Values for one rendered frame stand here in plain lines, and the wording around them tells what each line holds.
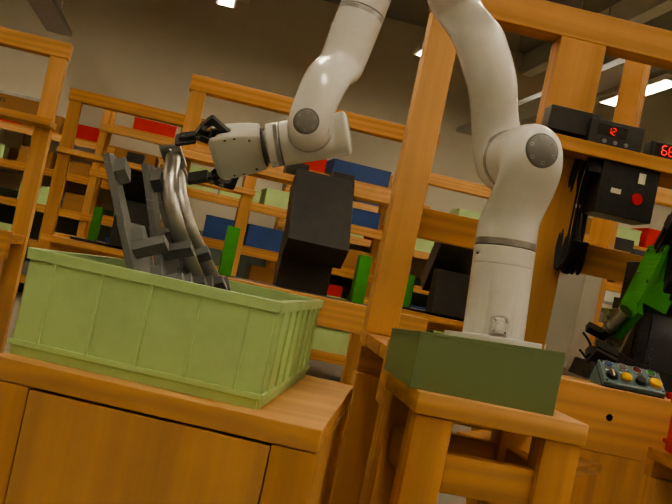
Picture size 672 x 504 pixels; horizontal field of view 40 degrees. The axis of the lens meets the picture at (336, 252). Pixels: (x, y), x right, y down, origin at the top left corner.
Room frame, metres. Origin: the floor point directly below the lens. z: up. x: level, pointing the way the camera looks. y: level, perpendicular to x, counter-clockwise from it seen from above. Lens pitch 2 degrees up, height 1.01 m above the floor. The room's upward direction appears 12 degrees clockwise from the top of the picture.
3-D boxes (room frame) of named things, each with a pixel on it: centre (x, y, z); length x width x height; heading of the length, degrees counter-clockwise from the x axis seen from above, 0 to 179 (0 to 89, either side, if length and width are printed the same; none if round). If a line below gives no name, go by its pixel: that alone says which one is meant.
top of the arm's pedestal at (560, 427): (1.81, -0.34, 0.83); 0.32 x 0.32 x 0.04; 6
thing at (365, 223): (9.33, 1.02, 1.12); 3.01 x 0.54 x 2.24; 99
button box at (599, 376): (2.16, -0.73, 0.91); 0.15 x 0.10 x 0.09; 95
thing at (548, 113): (2.67, -0.59, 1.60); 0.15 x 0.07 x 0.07; 95
